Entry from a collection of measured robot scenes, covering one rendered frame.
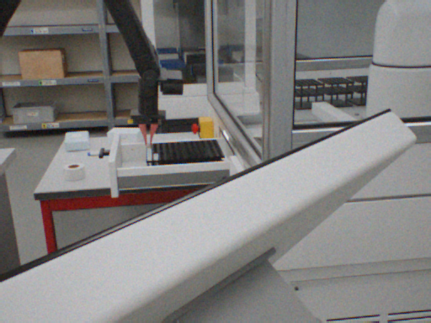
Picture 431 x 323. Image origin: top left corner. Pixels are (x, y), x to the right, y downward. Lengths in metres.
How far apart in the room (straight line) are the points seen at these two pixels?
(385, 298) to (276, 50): 0.59
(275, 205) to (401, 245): 0.73
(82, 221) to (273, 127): 0.94
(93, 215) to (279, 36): 1.00
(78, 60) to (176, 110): 3.48
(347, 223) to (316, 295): 0.18
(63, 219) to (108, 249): 1.39
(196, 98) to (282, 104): 1.37
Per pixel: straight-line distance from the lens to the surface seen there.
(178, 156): 1.40
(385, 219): 1.05
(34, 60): 5.29
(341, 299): 1.12
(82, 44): 5.63
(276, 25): 0.87
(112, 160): 1.32
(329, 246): 1.03
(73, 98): 5.72
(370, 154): 0.51
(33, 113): 5.39
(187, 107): 2.25
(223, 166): 1.36
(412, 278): 1.16
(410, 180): 1.04
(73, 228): 1.69
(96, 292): 0.28
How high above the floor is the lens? 1.33
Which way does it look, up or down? 19 degrees down
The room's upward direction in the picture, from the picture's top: 2 degrees counter-clockwise
